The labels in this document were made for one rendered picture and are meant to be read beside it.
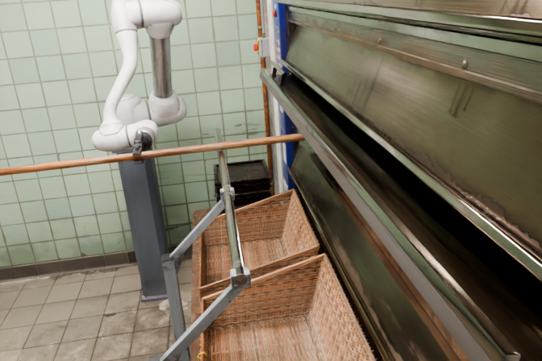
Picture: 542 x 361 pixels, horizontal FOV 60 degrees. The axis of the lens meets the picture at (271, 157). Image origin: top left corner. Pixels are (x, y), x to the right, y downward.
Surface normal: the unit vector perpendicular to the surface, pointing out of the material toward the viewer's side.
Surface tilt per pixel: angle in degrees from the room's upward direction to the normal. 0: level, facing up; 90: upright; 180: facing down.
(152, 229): 90
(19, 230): 90
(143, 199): 90
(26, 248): 90
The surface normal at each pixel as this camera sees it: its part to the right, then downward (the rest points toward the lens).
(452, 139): -0.94, -0.22
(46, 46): 0.15, 0.33
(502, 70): -0.99, 0.11
